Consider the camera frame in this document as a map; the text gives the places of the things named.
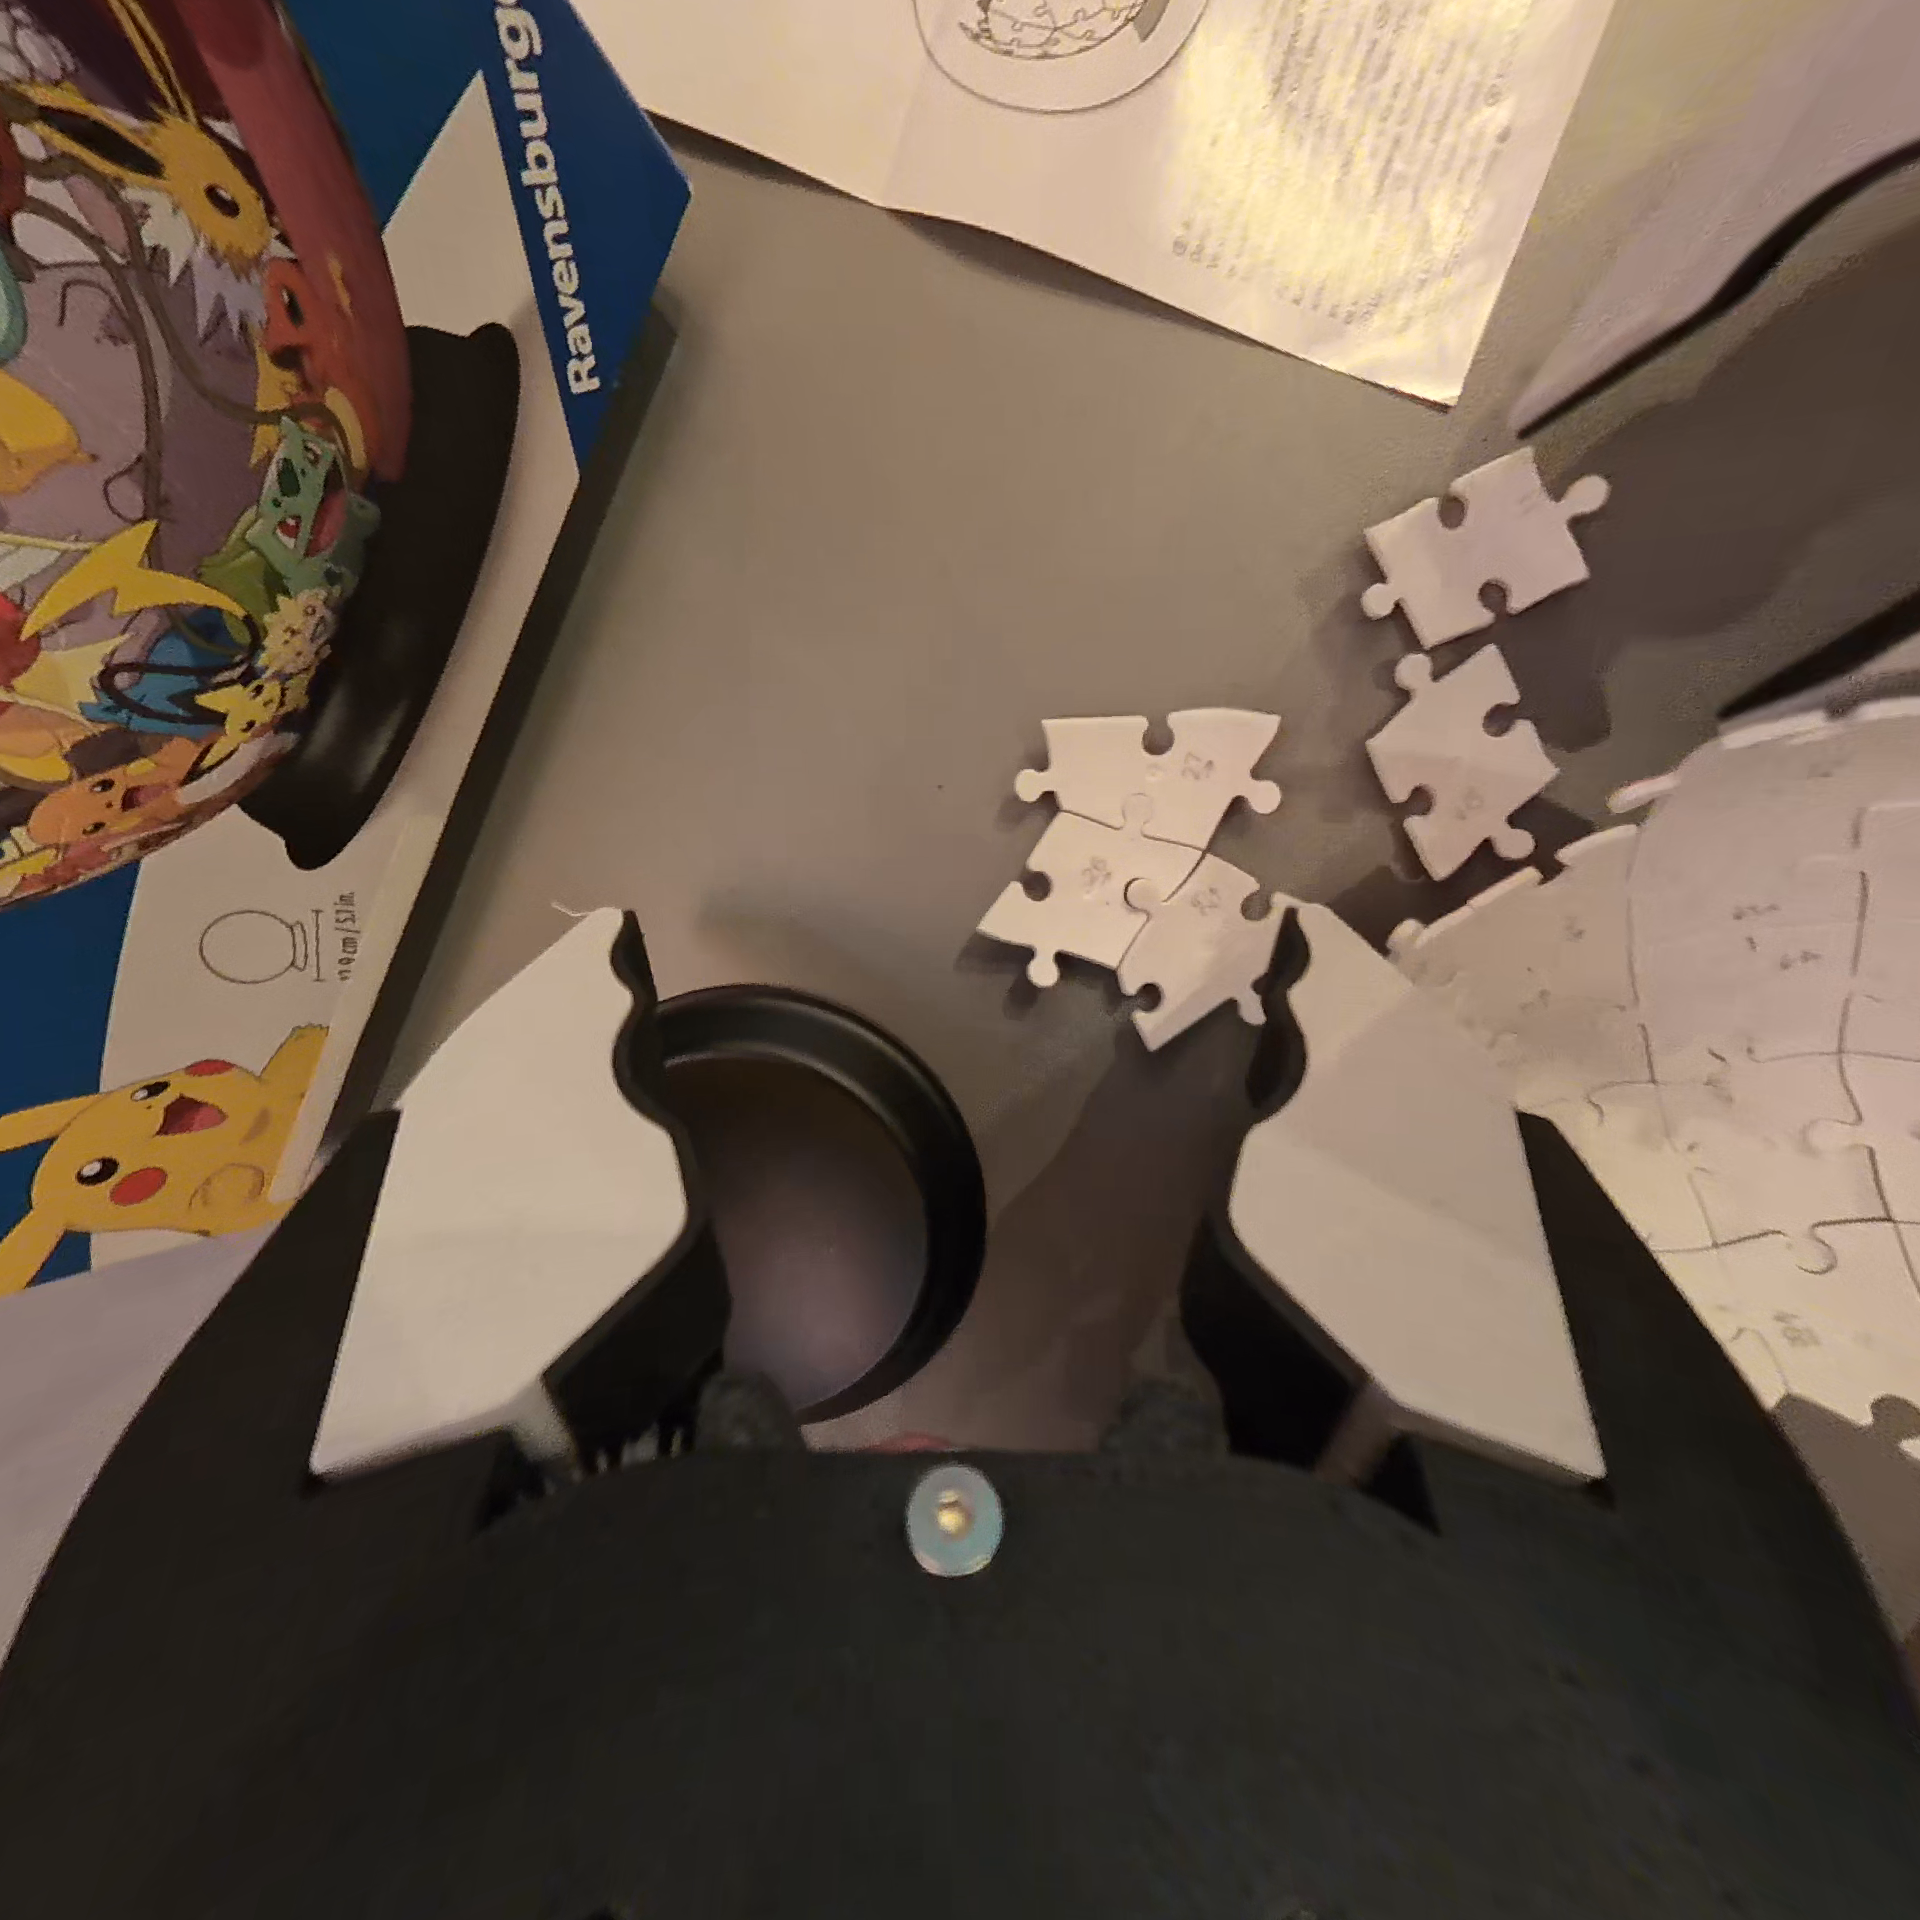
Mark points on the blue puzzle box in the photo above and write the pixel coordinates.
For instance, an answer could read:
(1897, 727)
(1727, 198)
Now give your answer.
(224, 450)

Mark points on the pile of white puzzle pieces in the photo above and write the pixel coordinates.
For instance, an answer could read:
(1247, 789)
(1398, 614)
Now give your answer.
(1478, 555)

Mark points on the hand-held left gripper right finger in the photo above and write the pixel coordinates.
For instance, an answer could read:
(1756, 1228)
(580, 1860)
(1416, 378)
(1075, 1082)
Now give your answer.
(1394, 1200)

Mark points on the partly built puzzle ball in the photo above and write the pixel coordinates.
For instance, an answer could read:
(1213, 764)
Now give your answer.
(1725, 1050)

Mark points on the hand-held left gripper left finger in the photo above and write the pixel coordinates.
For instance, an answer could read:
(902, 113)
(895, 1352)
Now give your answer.
(510, 1200)

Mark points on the black round puzzle stand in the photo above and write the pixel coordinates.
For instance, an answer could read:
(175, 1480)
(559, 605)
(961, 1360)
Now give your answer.
(810, 1200)

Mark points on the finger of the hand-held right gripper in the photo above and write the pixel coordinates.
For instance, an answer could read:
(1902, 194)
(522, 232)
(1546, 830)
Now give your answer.
(1754, 150)
(1844, 683)

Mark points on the white instruction sheet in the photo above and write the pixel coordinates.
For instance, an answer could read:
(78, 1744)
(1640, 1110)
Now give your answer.
(1275, 181)

